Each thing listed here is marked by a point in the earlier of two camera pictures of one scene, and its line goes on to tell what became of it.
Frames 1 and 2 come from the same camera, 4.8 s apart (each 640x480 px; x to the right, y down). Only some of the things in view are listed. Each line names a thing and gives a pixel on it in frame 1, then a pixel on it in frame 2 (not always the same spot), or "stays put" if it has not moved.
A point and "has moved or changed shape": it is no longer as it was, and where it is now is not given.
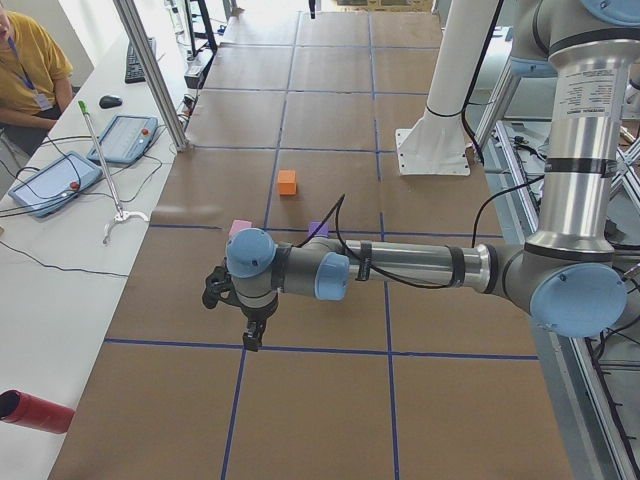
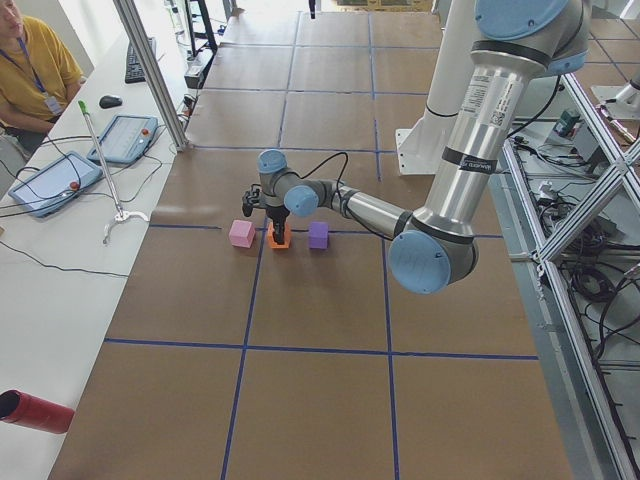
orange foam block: (287, 182) has moved or changed shape
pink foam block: (239, 225) stays put
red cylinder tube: (21, 408) stays put
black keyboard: (134, 72) stays put
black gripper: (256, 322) -> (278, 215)
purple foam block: (323, 231) stays put
